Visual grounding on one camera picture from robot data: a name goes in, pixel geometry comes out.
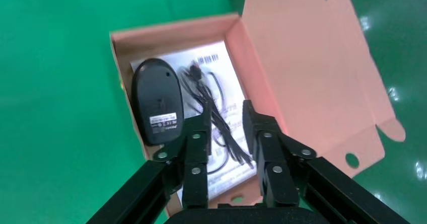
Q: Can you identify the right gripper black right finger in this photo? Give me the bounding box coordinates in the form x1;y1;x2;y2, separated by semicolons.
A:
242;100;411;224

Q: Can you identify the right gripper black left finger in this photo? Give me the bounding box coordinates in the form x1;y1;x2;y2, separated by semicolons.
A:
87;101;213;224

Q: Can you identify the black data cable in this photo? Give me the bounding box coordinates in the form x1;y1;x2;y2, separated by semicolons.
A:
178;64;256;170

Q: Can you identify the black wired computer mouse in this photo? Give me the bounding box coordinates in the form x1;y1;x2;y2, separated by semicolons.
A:
131;58;232;176

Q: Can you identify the pink cardboard box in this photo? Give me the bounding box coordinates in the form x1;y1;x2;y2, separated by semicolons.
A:
109;0;407;217

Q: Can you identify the white printed paper sheet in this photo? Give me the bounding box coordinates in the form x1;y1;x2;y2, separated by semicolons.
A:
130;40;258;200

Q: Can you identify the green table mat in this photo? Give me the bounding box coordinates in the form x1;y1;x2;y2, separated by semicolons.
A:
0;0;234;224

